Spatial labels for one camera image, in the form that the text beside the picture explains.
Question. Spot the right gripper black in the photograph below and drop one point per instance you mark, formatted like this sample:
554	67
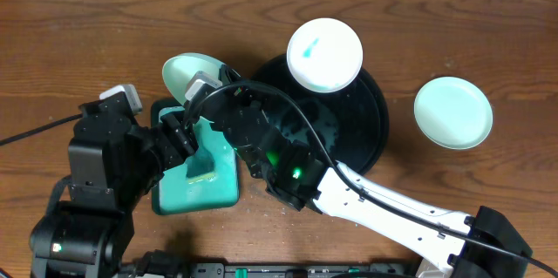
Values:
248	96

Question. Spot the white plate with green smear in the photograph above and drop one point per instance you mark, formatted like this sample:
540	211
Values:
324	55

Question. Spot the dark green scrub sponge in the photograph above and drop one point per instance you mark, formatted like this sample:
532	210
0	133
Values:
200	166

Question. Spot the mint plate front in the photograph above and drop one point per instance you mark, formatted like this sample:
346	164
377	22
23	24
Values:
453	113

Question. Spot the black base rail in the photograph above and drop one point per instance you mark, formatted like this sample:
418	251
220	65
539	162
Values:
162	264

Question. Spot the black round tray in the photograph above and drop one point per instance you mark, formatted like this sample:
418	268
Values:
352	123

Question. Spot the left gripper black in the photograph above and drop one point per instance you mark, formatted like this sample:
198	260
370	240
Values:
161	148

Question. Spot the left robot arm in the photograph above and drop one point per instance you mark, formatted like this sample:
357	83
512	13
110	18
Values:
114	161

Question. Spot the mint plate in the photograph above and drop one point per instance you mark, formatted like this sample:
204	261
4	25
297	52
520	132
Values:
179	70
453	113

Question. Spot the green rectangular tray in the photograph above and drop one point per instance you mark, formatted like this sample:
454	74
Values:
173	195

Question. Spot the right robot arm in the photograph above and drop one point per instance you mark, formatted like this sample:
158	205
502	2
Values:
453	243

